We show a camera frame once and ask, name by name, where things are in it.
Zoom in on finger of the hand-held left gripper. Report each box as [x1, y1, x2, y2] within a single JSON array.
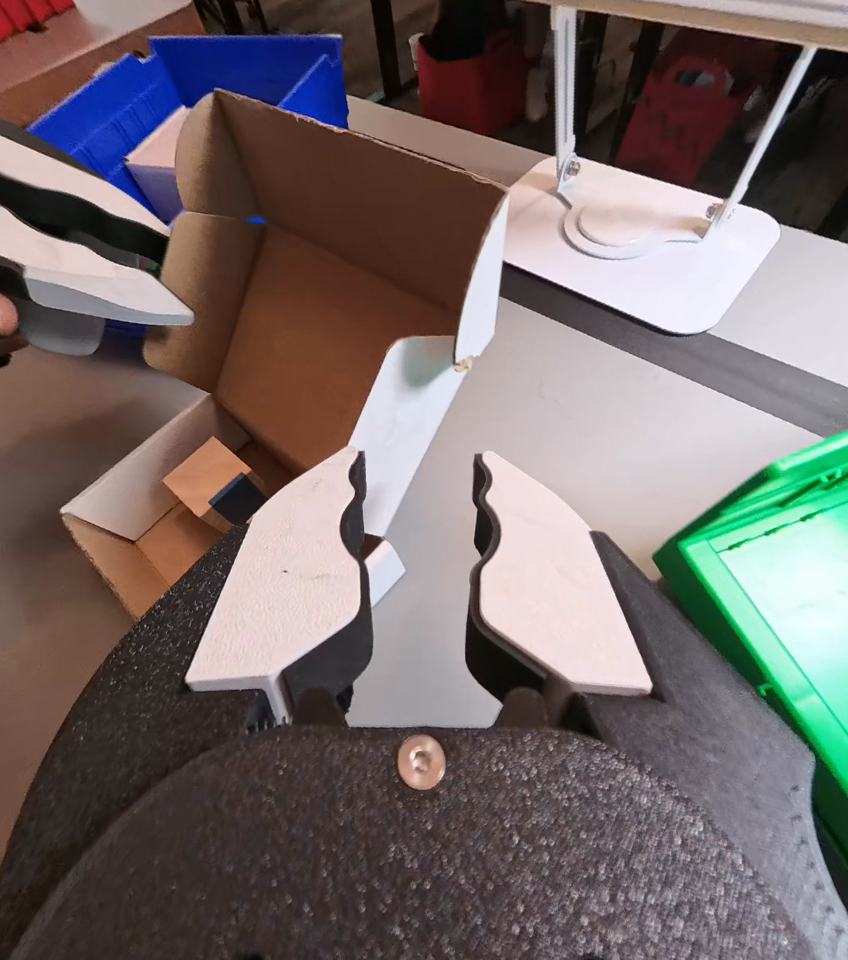
[[0, 189, 196, 358], [0, 131, 173, 264]]

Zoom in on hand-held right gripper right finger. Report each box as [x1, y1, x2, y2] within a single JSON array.
[[465, 450, 654, 714]]

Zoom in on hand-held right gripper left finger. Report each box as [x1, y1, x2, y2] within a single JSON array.
[[184, 446, 376, 725]]

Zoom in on blue plastic bin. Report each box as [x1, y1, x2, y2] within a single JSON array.
[[28, 33, 350, 336]]

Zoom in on white cardboard box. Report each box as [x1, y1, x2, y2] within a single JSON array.
[[60, 88, 511, 620], [124, 105, 192, 226]]

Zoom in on blue cube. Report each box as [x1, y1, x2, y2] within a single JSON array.
[[210, 471, 269, 526]]

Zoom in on wooden cube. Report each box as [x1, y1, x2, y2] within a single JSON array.
[[163, 437, 254, 520]]

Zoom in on green plastic bin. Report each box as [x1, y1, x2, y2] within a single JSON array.
[[652, 408, 848, 924]]

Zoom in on white metal stand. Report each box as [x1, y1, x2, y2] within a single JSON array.
[[502, 3, 818, 336]]

